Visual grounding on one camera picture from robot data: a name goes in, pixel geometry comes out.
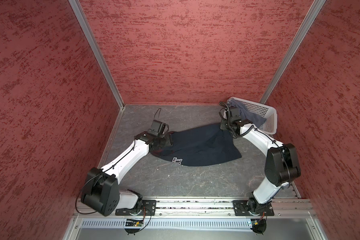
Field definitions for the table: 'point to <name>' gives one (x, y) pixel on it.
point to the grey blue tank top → (246, 114)
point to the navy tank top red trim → (202, 146)
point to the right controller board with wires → (259, 225)
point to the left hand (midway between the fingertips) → (168, 144)
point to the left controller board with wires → (132, 222)
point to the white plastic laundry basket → (268, 113)
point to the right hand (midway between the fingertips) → (223, 126)
